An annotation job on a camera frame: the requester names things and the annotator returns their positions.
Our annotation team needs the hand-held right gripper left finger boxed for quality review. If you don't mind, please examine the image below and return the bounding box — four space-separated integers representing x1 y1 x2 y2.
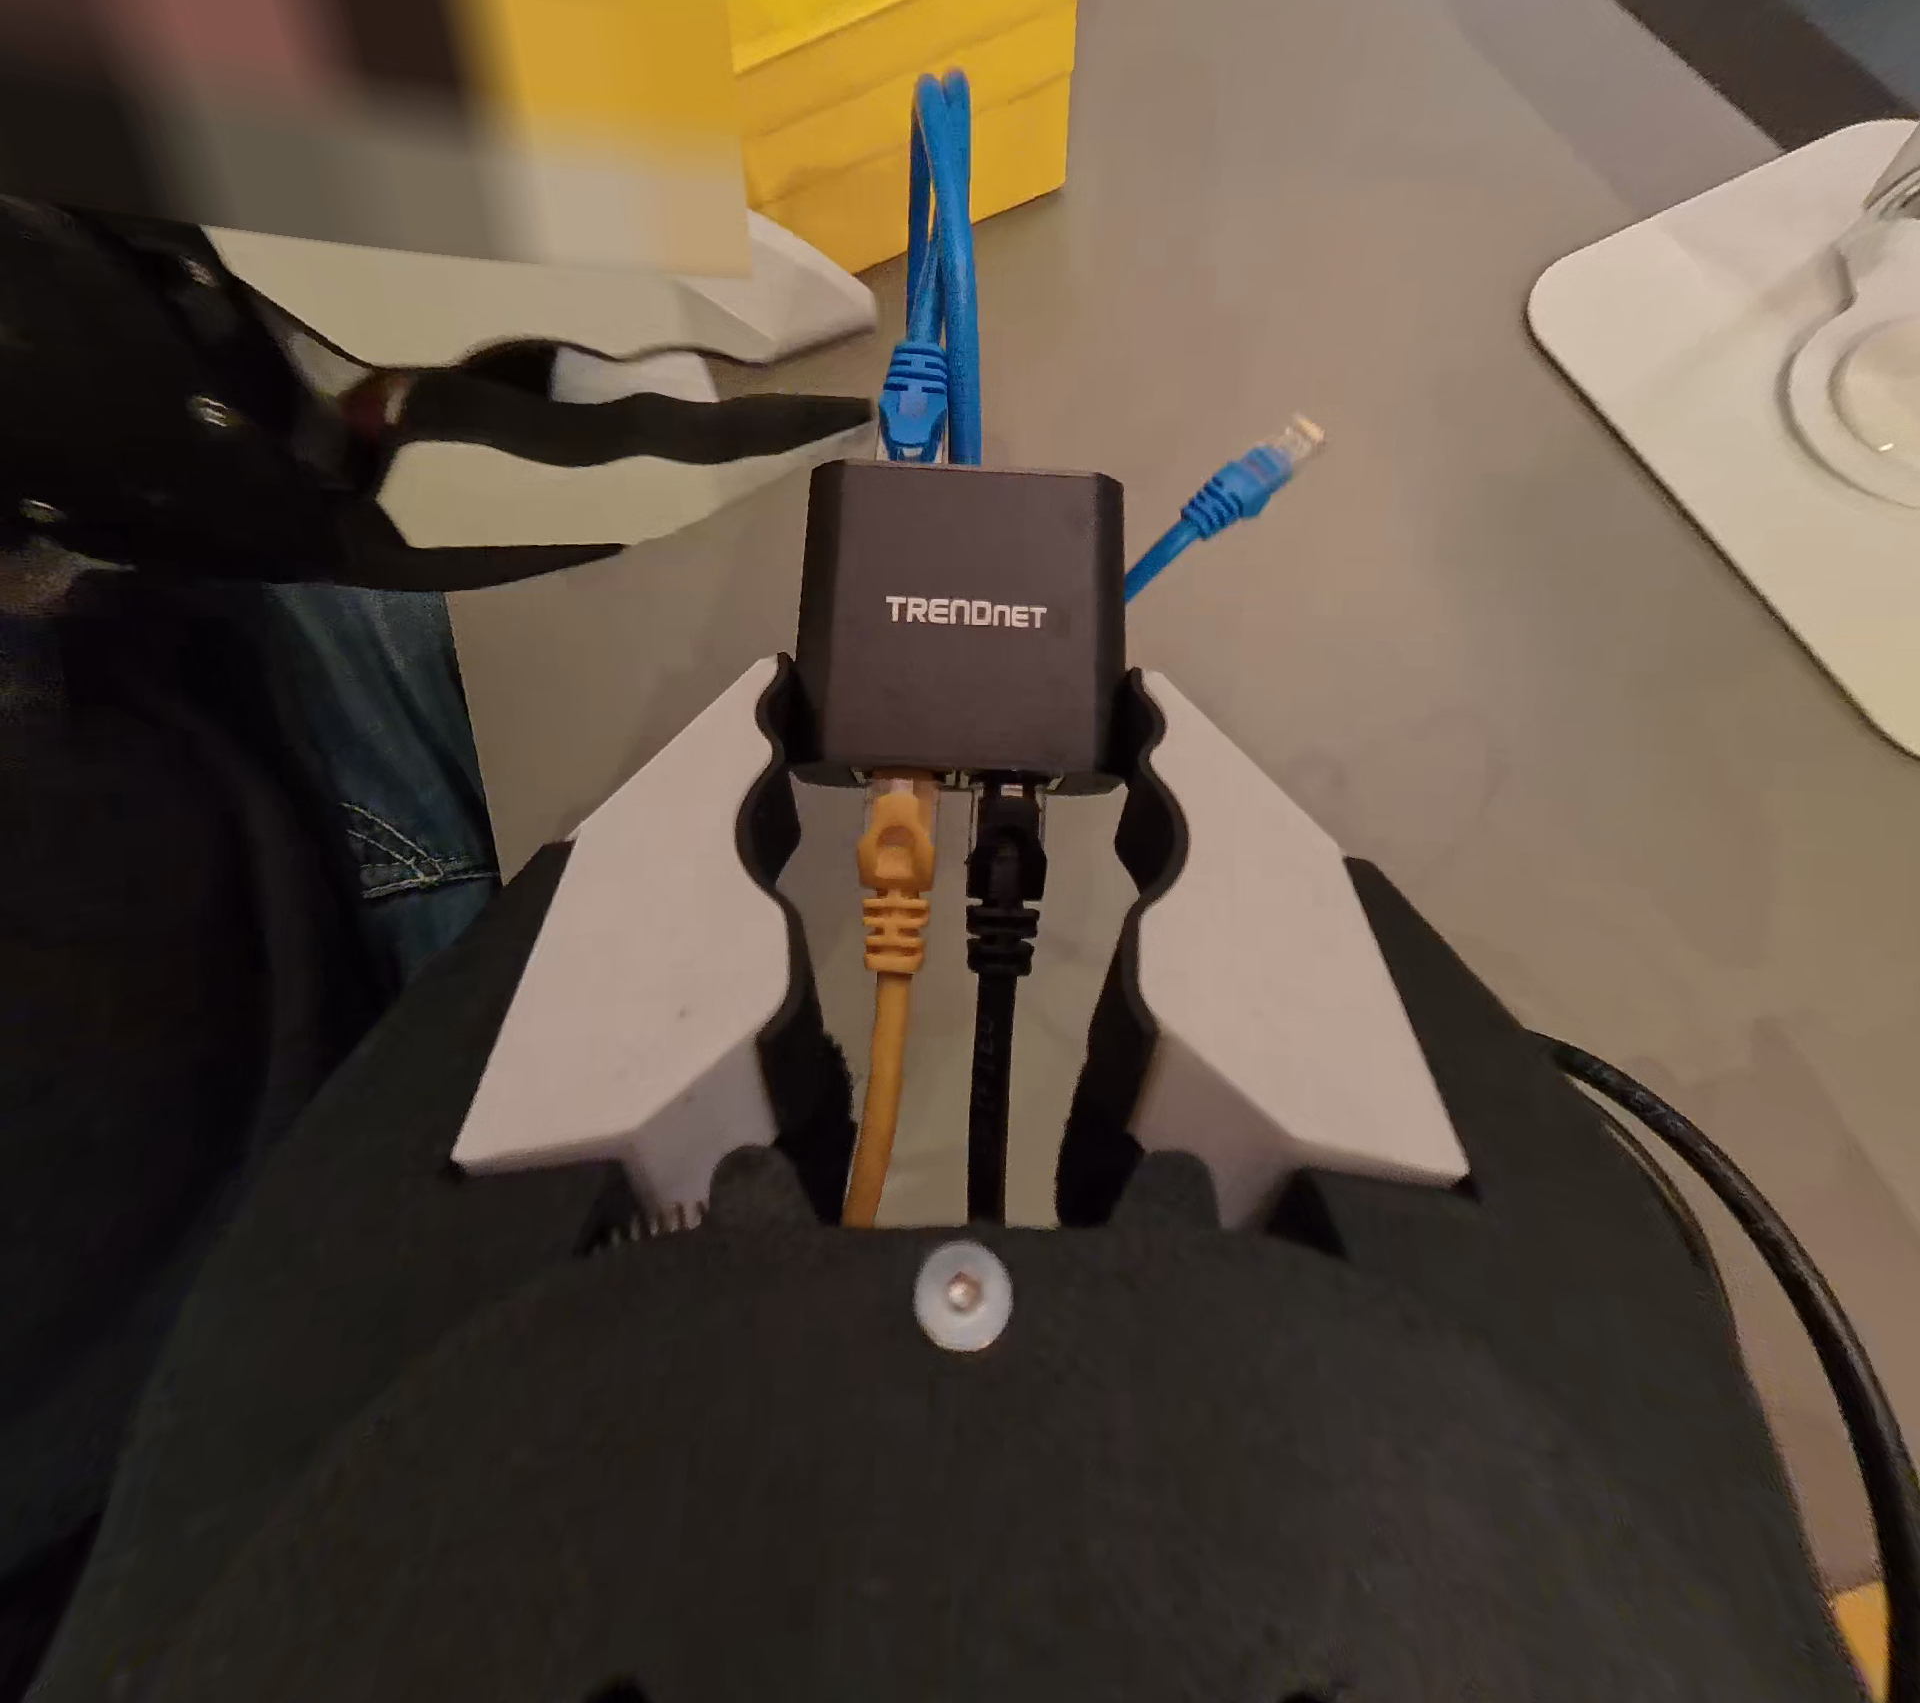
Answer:
450 653 839 1213

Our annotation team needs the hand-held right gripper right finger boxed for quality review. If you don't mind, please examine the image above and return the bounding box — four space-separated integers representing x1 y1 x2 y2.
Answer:
1062 667 1473 1227

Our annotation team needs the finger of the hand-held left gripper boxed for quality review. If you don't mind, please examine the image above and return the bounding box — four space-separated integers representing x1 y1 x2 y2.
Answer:
206 215 883 405
372 389 877 595

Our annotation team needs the blue ethernet cable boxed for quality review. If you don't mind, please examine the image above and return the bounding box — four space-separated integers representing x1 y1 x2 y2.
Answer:
877 67 1328 605

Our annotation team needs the black ethernet splitter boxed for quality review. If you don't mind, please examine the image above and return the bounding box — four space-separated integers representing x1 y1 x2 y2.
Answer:
792 457 1131 793

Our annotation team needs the person's jeans leg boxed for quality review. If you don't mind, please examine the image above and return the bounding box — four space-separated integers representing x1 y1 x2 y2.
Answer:
270 581 502 901

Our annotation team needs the orange ethernet cable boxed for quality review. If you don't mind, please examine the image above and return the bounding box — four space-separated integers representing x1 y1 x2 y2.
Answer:
841 765 948 1229

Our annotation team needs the black ethernet cable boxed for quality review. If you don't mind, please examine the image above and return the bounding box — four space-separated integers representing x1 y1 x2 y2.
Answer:
965 767 1920 1620

